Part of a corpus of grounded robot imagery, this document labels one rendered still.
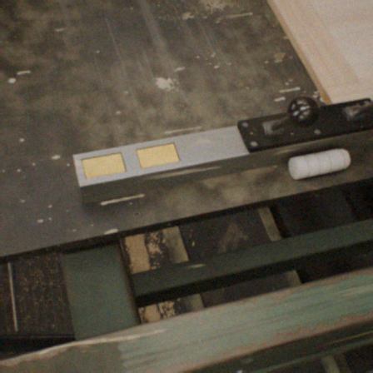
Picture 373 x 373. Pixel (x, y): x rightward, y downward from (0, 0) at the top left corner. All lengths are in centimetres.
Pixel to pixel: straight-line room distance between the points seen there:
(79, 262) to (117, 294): 7
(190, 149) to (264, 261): 18
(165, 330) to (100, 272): 16
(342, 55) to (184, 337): 54
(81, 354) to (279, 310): 21
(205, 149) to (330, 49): 31
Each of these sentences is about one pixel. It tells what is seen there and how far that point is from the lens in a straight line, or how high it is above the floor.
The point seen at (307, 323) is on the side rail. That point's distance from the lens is 63.
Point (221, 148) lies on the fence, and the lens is 74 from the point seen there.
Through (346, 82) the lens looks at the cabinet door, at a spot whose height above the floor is 133.
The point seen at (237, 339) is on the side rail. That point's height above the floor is 159.
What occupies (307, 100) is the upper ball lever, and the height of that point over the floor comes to 154.
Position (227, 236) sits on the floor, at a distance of 288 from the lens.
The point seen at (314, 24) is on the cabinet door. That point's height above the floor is 132.
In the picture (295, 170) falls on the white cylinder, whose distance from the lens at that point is 77.
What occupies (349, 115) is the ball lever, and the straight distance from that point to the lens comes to 80.
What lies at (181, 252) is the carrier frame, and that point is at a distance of 192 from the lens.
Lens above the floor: 203
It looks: 40 degrees down
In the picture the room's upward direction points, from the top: 78 degrees counter-clockwise
